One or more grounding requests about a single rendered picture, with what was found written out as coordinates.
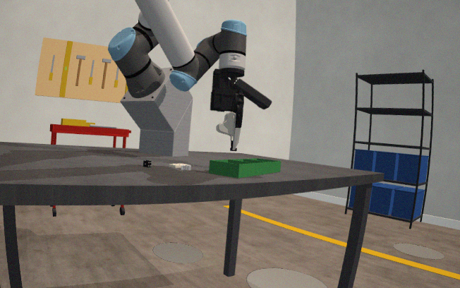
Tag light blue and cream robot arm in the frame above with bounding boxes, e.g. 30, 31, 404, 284
108, 0, 272, 109

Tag green three-compartment bin rack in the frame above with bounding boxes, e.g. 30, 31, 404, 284
209, 158, 281, 178

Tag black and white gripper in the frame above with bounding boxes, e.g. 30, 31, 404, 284
210, 68, 244, 150

